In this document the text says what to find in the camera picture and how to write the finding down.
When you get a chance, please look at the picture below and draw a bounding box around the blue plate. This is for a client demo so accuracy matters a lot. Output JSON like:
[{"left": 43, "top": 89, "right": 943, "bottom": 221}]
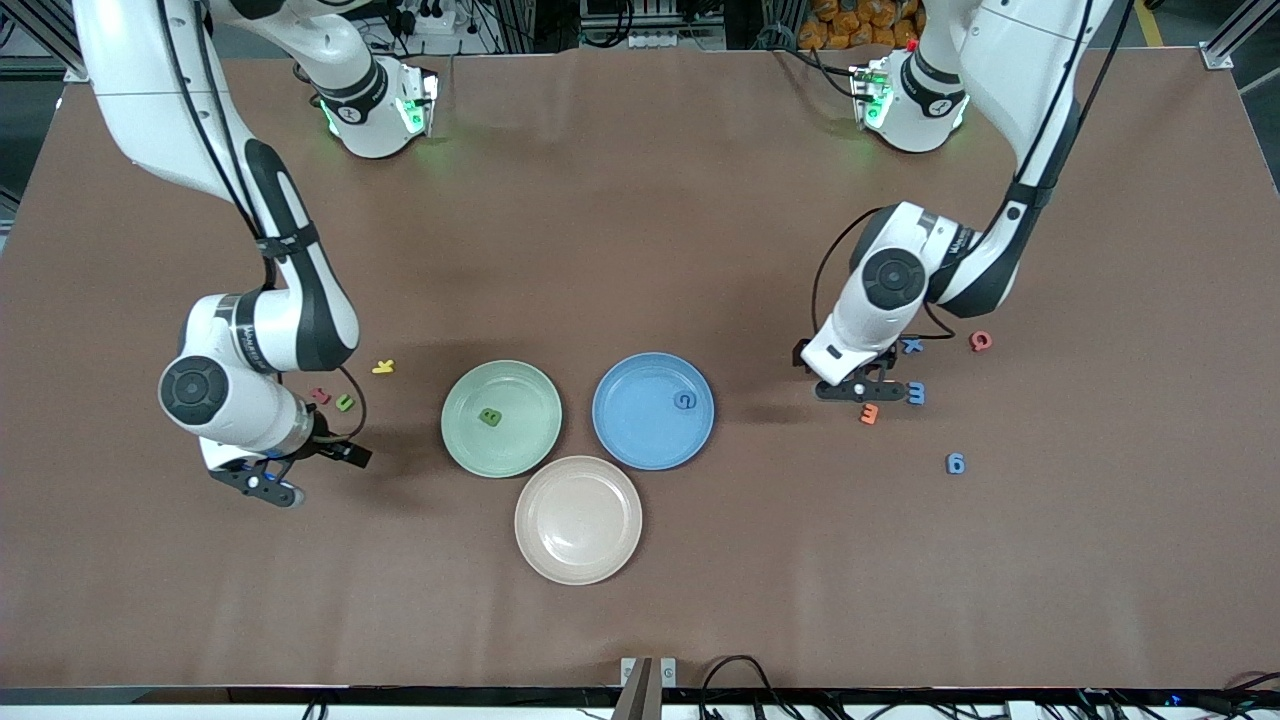
[{"left": 592, "top": 352, "right": 716, "bottom": 471}]

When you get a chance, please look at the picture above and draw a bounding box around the black looped cable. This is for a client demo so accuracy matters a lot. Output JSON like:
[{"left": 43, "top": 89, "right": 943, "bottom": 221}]
[{"left": 698, "top": 655, "right": 801, "bottom": 720}]

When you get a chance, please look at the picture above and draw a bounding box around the orange fruit net bag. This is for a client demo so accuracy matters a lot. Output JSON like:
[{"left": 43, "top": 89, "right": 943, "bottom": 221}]
[{"left": 798, "top": 0, "right": 926, "bottom": 51}]

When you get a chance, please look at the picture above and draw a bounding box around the white power strip with plugs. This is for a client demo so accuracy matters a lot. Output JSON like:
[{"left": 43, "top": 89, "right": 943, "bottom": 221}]
[{"left": 385, "top": 0, "right": 471, "bottom": 36}]

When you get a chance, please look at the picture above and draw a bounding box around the pale green plate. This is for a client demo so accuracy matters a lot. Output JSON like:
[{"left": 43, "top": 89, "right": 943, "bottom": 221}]
[{"left": 441, "top": 360, "right": 564, "bottom": 479}]

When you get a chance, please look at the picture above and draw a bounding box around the aluminium frame profile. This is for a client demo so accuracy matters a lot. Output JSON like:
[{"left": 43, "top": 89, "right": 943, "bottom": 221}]
[
  {"left": 1203, "top": 0, "right": 1280, "bottom": 69},
  {"left": 0, "top": 0, "right": 91, "bottom": 83}
]

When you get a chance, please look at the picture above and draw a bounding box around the grey metal bracket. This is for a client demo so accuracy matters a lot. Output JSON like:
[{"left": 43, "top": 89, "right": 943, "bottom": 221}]
[{"left": 620, "top": 656, "right": 679, "bottom": 720}]

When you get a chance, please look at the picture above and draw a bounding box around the pale beige plate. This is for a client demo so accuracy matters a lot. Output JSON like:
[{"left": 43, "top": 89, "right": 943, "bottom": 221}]
[{"left": 514, "top": 456, "right": 644, "bottom": 586}]

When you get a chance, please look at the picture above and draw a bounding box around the black cable bundle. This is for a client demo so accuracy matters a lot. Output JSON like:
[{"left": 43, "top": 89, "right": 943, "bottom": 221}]
[{"left": 1070, "top": 688, "right": 1280, "bottom": 720}]

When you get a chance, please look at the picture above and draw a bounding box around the black table edge strip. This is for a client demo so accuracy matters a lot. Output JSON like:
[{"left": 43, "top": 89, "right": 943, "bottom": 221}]
[{"left": 0, "top": 685, "right": 1280, "bottom": 707}]

